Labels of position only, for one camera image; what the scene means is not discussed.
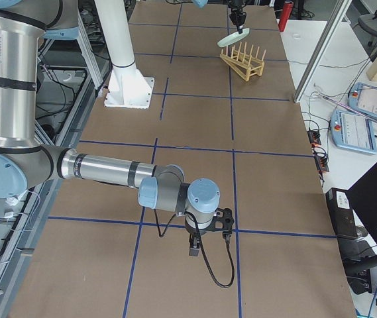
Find far teach pendant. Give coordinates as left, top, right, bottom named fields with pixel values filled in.
left=348, top=82, right=377, bottom=118

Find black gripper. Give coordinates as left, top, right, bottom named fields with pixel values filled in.
left=185, top=223, right=207, bottom=256
left=228, top=0, right=246, bottom=34

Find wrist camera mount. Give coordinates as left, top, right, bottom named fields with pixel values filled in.
left=206, top=208, right=235, bottom=239

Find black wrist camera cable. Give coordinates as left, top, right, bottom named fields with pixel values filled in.
left=154, top=207, right=235, bottom=288

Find near teach pendant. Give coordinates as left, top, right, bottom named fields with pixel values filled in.
left=331, top=109, right=377, bottom=154

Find wooden dish rack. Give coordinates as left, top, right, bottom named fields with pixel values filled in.
left=219, top=42, right=266, bottom=81

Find teach pendant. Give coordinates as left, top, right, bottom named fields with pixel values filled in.
left=348, top=82, right=377, bottom=118
left=331, top=109, right=377, bottom=154

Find black computer box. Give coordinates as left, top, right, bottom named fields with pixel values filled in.
left=325, top=187, right=358, bottom=240

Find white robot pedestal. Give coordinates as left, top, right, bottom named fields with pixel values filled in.
left=95, top=0, right=154, bottom=109

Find mint green plate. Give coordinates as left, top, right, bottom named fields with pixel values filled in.
left=217, top=28, right=250, bottom=48

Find metal rod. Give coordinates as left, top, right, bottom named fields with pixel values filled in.
left=319, top=86, right=377, bottom=123

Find aluminium frame post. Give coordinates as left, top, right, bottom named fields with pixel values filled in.
left=294, top=0, right=352, bottom=103

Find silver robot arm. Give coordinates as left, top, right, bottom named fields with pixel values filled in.
left=166, top=0, right=247, bottom=34
left=0, top=1, right=220, bottom=254

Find red bottle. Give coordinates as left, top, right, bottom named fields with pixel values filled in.
left=278, top=1, right=294, bottom=32

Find orange black connector strip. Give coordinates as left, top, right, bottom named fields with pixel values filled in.
left=307, top=129, right=329, bottom=174

